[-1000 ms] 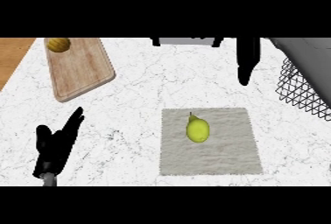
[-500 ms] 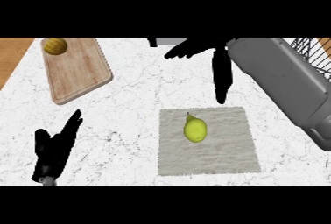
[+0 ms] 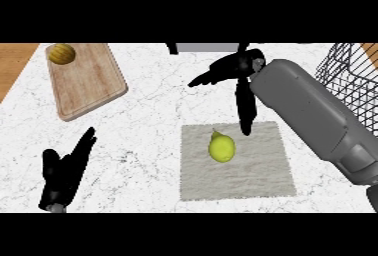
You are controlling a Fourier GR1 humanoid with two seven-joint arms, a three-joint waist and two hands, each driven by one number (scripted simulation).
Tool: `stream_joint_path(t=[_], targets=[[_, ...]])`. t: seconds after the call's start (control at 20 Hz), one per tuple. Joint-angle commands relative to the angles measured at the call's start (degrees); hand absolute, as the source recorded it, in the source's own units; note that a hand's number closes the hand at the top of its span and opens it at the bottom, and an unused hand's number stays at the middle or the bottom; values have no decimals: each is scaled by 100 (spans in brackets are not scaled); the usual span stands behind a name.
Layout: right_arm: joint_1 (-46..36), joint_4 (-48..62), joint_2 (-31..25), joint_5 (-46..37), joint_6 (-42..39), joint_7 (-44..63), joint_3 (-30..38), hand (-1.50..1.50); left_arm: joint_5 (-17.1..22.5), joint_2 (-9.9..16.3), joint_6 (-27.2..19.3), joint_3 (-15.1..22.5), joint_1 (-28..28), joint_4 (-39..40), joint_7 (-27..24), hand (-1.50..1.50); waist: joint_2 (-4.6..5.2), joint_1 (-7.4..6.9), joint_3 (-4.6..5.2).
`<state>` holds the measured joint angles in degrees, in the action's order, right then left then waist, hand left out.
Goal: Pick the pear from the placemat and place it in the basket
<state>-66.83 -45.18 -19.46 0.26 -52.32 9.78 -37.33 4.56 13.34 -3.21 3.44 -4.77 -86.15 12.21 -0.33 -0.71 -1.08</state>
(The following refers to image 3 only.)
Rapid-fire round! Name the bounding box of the yellow-green pear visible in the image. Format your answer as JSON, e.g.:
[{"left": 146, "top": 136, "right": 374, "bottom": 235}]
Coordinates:
[{"left": 207, "top": 128, "right": 236, "bottom": 164}]

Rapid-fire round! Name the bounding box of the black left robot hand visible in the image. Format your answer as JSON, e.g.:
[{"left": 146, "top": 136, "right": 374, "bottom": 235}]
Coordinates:
[{"left": 37, "top": 126, "right": 99, "bottom": 212}]

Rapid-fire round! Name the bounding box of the wooden cutting board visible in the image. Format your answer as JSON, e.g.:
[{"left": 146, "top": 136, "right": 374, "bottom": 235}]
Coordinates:
[{"left": 44, "top": 42, "right": 130, "bottom": 122}]

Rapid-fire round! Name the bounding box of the beige square placemat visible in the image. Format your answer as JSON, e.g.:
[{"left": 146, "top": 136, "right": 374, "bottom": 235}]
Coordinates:
[{"left": 179, "top": 120, "right": 298, "bottom": 202}]

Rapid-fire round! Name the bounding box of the black wire basket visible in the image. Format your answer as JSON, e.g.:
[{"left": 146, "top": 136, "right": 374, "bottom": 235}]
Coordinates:
[{"left": 315, "top": 42, "right": 378, "bottom": 138}]

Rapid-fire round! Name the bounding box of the round yellow-brown fruit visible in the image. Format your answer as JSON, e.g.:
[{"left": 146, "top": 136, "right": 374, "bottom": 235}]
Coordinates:
[{"left": 47, "top": 43, "right": 78, "bottom": 66}]

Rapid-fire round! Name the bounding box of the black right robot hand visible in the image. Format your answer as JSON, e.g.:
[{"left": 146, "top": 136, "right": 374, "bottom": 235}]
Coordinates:
[{"left": 188, "top": 48, "right": 267, "bottom": 137}]

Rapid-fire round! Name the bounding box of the grey appliance with black legs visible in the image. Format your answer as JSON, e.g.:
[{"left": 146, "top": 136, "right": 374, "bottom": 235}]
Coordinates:
[{"left": 166, "top": 42, "right": 251, "bottom": 55}]

